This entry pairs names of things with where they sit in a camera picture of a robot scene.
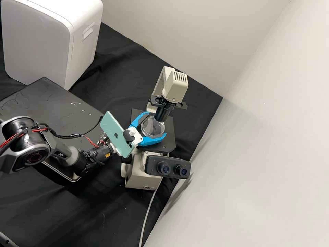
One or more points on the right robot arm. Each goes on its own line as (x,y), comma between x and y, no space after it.
(61,154)

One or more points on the cream microscope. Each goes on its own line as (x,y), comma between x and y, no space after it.
(144,177)

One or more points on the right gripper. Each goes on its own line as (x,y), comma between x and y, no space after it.
(139,139)

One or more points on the white box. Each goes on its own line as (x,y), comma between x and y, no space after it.
(38,38)

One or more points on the right wrist camera phone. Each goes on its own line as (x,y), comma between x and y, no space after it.
(113,131)

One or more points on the black tray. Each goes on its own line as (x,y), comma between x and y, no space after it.
(51,103)

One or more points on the petri dish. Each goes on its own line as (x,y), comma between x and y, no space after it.
(151,127)

